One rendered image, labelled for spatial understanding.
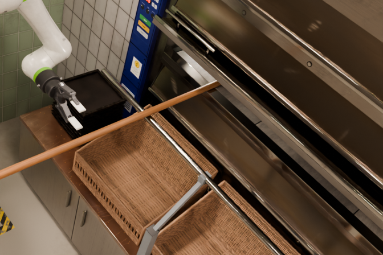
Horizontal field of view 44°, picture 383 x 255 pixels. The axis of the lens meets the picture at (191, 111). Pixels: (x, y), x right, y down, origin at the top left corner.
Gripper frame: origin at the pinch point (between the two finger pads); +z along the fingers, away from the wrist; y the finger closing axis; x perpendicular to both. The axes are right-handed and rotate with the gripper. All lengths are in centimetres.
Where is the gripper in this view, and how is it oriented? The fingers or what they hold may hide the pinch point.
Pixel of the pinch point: (78, 116)
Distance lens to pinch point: 197.7
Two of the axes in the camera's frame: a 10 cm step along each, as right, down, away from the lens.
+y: -2.7, 7.0, 6.6
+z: 6.5, 6.4, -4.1
